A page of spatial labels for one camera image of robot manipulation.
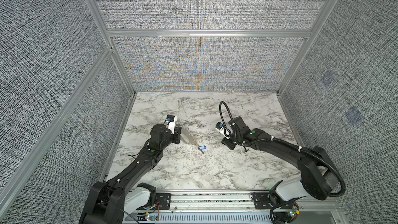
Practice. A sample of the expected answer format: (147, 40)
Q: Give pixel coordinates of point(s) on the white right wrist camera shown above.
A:
(224, 130)

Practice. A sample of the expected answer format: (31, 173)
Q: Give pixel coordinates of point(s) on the blue capped key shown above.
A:
(202, 148)

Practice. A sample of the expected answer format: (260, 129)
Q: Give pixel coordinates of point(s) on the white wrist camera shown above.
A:
(224, 130)
(170, 123)

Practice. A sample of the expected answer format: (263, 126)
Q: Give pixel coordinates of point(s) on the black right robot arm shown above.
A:
(319, 177)

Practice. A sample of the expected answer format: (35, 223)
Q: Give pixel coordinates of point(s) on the aluminium enclosure frame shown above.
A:
(23, 171)

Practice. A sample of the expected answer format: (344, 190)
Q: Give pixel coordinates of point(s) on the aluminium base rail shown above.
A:
(232, 207)

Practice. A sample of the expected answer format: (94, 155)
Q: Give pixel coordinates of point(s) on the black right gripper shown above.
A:
(225, 141)

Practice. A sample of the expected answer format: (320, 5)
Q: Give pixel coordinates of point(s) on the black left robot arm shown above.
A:
(112, 201)

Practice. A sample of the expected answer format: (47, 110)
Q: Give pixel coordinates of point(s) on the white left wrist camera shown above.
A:
(170, 123)

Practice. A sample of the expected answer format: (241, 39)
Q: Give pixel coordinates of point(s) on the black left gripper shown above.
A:
(176, 135)

